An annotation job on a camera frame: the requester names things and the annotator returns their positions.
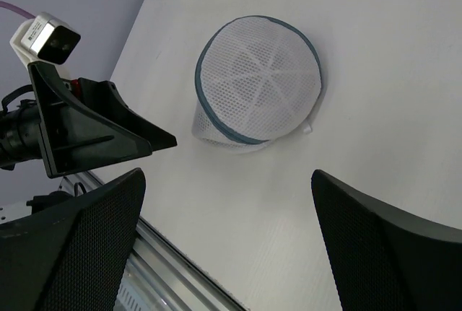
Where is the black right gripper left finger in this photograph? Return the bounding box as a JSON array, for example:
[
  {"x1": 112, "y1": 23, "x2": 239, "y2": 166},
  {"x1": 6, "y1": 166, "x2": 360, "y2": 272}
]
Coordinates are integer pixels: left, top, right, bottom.
[{"x1": 1, "y1": 168, "x2": 146, "y2": 310}]

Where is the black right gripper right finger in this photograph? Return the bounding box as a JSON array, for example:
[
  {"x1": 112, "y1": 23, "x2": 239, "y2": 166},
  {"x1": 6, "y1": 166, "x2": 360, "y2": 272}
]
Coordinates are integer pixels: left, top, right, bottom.
[{"x1": 311, "y1": 170, "x2": 461, "y2": 310}]

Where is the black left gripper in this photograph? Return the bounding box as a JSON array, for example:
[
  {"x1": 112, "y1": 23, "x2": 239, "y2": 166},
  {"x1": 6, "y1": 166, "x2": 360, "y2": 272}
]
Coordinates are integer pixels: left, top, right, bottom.
[{"x1": 1, "y1": 61, "x2": 177, "y2": 176}]

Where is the white mesh laundry bag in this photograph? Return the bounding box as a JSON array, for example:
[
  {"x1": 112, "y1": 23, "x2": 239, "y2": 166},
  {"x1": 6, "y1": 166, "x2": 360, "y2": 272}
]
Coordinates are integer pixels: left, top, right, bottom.
[{"x1": 191, "y1": 15, "x2": 323, "y2": 153}]

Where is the grey slotted cable duct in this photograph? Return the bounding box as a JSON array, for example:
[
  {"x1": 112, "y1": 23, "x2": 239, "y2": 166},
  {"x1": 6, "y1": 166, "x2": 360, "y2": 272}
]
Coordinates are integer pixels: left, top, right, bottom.
[{"x1": 113, "y1": 279, "x2": 157, "y2": 311}]

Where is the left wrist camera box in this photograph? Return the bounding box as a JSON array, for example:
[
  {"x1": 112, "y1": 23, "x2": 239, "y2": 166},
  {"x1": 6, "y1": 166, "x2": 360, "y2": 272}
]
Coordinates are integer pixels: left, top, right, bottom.
[{"x1": 9, "y1": 12, "x2": 81, "y2": 66}]

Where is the aluminium mounting rail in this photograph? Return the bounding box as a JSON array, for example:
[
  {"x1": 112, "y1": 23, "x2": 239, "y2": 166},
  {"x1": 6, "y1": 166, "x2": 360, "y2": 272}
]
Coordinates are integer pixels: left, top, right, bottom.
[{"x1": 64, "y1": 170, "x2": 244, "y2": 310}]

